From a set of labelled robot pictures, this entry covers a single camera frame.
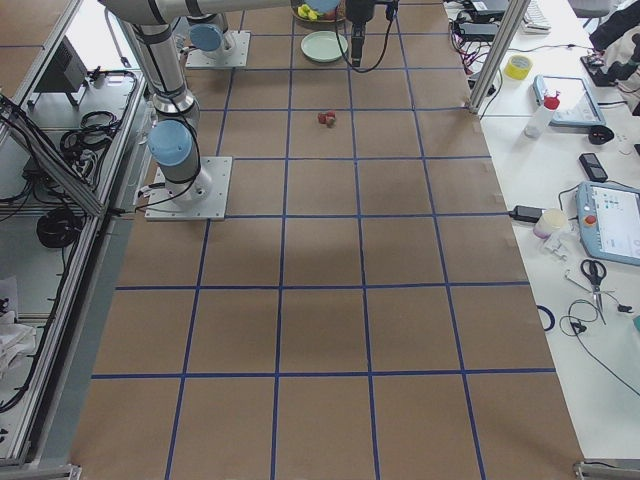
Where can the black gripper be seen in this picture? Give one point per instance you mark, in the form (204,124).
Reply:
(358,11)

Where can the pale green plate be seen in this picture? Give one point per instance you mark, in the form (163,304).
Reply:
(324,46)

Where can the wicker fruit basket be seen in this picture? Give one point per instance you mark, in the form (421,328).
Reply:
(327,18)

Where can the yellow banana bunch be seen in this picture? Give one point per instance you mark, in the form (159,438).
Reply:
(307,13)

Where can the yellow tape roll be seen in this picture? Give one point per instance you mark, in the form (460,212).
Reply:
(518,67)

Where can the white bottle red cap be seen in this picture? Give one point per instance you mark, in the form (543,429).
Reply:
(541,119)

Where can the teach pendant far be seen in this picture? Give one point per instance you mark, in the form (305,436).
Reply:
(578,106)

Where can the teach pendant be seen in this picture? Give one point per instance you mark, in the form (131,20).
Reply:
(578,106)
(608,221)

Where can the black power adapter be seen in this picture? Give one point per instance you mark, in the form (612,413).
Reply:
(526,214)

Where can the black phone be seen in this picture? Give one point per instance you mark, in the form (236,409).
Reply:
(593,167)

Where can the white cup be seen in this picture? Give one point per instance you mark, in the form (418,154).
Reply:
(550,222)

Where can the teach pendant near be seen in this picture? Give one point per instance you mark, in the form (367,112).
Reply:
(608,221)

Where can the blue tape roll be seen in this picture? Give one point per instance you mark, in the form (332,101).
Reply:
(550,322)

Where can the black scissors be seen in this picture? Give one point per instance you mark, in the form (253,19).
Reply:
(595,272)

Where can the aluminium frame post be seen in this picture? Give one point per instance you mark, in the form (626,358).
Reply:
(505,34)

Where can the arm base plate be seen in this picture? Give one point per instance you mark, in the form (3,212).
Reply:
(213,49)
(205,199)

